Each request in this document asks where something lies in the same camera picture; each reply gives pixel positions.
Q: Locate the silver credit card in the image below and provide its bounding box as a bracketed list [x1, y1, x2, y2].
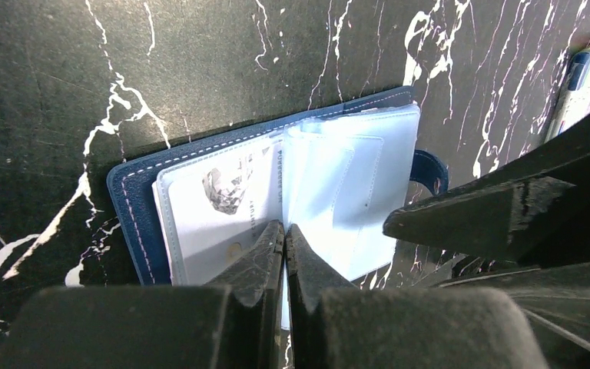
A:
[156, 141, 282, 285]

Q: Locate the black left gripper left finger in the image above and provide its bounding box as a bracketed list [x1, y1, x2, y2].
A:
[206, 220, 285, 368]

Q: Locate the blue leather card holder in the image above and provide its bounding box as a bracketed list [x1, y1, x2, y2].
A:
[106, 86, 448, 285]

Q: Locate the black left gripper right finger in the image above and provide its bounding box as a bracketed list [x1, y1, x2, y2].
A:
[285, 224, 356, 368]

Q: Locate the coloured marker pen set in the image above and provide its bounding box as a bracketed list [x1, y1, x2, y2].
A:
[545, 42, 590, 141]

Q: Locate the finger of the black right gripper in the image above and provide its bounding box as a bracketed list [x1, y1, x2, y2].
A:
[383, 114, 590, 265]
[439, 262, 590, 367]

